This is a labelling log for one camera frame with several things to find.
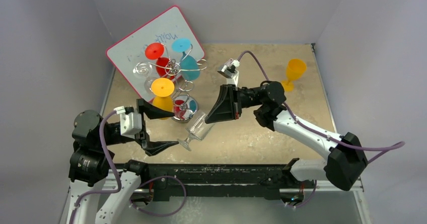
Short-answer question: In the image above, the yellow wine glass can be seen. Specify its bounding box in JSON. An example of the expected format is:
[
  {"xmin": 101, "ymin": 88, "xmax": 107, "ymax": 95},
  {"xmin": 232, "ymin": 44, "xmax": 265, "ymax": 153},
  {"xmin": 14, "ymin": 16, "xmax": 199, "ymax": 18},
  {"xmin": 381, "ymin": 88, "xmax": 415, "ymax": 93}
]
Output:
[
  {"xmin": 281, "ymin": 58, "xmax": 307, "ymax": 92},
  {"xmin": 151, "ymin": 78, "xmax": 175, "ymax": 116}
]

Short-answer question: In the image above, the clear glass tumbler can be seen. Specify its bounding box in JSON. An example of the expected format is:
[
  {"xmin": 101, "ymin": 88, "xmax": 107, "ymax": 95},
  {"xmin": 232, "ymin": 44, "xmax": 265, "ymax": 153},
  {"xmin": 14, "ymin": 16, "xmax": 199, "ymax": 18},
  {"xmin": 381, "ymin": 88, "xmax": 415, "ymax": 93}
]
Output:
[{"xmin": 177, "ymin": 110, "xmax": 215, "ymax": 151}]

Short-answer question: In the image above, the clear wine glass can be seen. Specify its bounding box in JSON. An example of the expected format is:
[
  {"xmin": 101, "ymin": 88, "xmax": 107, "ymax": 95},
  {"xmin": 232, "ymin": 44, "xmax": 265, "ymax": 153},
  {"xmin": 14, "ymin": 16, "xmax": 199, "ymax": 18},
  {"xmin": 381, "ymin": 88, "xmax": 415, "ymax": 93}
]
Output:
[{"xmin": 132, "ymin": 62, "xmax": 158, "ymax": 93}]

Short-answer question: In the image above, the teal plastic wine glass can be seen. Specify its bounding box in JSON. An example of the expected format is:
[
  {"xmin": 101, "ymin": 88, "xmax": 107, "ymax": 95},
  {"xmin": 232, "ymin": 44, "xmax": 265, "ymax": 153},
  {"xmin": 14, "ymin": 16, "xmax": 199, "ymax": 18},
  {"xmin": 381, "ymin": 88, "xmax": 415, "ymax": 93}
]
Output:
[{"xmin": 172, "ymin": 38, "xmax": 200, "ymax": 81}]

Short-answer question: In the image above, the red plastic wine glass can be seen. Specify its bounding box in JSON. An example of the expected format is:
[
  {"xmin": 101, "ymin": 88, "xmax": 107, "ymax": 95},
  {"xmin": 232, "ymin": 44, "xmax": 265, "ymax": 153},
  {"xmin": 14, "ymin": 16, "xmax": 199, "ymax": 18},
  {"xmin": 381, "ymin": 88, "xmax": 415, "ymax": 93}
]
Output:
[{"xmin": 145, "ymin": 42, "xmax": 174, "ymax": 80}]

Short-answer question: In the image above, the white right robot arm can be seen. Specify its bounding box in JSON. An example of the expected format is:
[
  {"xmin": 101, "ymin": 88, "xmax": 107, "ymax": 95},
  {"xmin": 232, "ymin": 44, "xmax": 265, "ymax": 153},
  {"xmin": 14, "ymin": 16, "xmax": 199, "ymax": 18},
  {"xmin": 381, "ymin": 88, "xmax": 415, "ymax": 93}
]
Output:
[{"xmin": 205, "ymin": 81, "xmax": 368, "ymax": 191}]

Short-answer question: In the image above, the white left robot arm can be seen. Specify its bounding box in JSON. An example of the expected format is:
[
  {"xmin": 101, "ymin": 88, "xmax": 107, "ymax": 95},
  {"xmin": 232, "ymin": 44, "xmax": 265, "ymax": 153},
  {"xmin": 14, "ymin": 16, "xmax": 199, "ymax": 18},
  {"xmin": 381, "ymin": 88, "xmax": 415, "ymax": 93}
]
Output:
[{"xmin": 66, "ymin": 99, "xmax": 175, "ymax": 223}]

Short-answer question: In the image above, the chrome wine glass rack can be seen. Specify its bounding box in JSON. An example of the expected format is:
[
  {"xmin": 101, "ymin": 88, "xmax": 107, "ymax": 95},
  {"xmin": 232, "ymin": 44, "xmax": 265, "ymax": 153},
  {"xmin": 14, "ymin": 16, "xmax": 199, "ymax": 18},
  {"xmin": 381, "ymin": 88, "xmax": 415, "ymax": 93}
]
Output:
[{"xmin": 148, "ymin": 45, "xmax": 207, "ymax": 123}]

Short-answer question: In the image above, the red-framed whiteboard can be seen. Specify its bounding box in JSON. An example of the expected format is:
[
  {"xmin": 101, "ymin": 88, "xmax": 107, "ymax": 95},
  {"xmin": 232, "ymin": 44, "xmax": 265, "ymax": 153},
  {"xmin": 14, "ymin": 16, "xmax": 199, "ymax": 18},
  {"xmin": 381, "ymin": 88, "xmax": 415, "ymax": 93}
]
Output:
[{"xmin": 106, "ymin": 6, "xmax": 205, "ymax": 101}]

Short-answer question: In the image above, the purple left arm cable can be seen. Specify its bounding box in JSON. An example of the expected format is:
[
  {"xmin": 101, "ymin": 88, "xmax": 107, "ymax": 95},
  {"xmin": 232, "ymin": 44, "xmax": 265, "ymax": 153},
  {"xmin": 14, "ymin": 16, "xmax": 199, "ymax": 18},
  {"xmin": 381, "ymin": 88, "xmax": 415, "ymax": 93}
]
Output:
[{"xmin": 68, "ymin": 110, "xmax": 122, "ymax": 224}]

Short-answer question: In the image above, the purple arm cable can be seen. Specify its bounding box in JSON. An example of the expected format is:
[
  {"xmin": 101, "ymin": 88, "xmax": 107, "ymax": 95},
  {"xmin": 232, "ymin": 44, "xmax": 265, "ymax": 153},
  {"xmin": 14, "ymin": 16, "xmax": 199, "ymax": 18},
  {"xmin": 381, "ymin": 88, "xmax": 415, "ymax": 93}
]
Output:
[
  {"xmin": 68, "ymin": 110, "xmax": 122, "ymax": 224},
  {"xmin": 237, "ymin": 50, "xmax": 406, "ymax": 165}
]

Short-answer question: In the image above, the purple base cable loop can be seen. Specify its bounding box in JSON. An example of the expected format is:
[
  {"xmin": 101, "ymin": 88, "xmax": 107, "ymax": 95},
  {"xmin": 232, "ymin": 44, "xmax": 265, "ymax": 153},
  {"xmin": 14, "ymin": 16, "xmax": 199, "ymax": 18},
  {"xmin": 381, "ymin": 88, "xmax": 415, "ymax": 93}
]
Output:
[{"xmin": 128, "ymin": 176, "xmax": 186, "ymax": 217}]

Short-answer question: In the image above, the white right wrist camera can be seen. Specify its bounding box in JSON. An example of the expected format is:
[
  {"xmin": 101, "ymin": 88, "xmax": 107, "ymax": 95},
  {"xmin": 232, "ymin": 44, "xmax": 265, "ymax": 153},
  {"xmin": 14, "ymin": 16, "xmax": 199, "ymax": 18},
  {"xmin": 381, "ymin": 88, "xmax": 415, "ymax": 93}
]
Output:
[{"xmin": 217, "ymin": 58, "xmax": 240, "ymax": 86}]

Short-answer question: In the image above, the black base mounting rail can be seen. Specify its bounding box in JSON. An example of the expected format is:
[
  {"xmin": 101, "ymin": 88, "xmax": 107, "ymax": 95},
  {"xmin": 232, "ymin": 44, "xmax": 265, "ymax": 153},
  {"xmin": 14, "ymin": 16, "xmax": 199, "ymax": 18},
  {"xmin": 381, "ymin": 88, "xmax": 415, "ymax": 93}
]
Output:
[{"xmin": 120, "ymin": 159, "xmax": 314, "ymax": 201}]

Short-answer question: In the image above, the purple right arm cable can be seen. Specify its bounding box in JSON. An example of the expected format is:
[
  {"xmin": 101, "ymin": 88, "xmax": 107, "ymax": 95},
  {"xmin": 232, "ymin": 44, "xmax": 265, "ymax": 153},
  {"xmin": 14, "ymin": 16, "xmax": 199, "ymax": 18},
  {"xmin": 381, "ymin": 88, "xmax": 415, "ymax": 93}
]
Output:
[{"xmin": 237, "ymin": 50, "xmax": 406, "ymax": 165}]

